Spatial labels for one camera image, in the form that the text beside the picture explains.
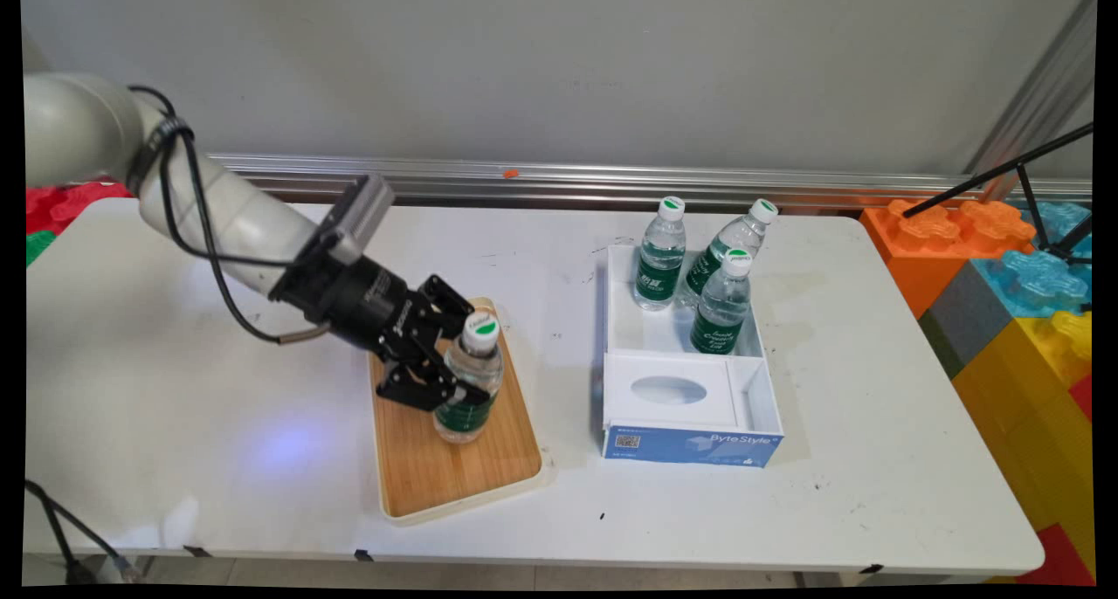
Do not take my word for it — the black tripod stand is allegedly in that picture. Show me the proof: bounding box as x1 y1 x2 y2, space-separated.
901 122 1095 265

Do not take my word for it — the grey giant building block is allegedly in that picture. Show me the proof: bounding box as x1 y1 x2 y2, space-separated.
918 258 1016 379

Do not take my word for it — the orange giant building block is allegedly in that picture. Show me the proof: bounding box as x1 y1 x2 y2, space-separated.
860 198 1038 320

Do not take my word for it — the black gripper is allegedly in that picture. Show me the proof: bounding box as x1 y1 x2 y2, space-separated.
269 251 491 413

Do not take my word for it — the slanted aluminium post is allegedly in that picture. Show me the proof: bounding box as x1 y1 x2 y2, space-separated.
965 0 1097 181

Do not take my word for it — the horizontal aluminium rail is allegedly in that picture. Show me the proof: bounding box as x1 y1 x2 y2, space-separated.
205 152 1093 209

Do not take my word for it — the blue giant building block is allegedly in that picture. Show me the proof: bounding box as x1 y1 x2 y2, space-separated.
972 201 1094 320

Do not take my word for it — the yellow giant building block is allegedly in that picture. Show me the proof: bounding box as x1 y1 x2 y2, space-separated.
950 311 1095 575

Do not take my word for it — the black cable with metal connector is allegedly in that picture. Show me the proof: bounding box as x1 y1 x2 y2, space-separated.
35 490 142 584

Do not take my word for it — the bamboo tray with white rim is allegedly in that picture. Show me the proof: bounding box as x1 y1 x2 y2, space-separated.
365 296 555 526

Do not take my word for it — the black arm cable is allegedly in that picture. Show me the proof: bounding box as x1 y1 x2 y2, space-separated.
125 85 334 347

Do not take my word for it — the black cable with black plug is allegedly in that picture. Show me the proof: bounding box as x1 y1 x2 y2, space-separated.
25 479 99 584

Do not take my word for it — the red giant building block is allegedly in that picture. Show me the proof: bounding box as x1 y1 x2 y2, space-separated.
1013 524 1095 588

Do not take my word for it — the red flat building block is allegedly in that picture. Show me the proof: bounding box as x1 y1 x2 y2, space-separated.
25 180 134 235

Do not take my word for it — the water bottle with green label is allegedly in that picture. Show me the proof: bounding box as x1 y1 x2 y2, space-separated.
433 312 506 445
680 198 780 310
689 248 754 356
633 196 688 313

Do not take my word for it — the white and blue cardboard box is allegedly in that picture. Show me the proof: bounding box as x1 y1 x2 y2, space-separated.
599 244 784 470

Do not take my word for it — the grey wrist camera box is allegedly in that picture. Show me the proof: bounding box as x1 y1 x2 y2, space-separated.
317 175 397 265

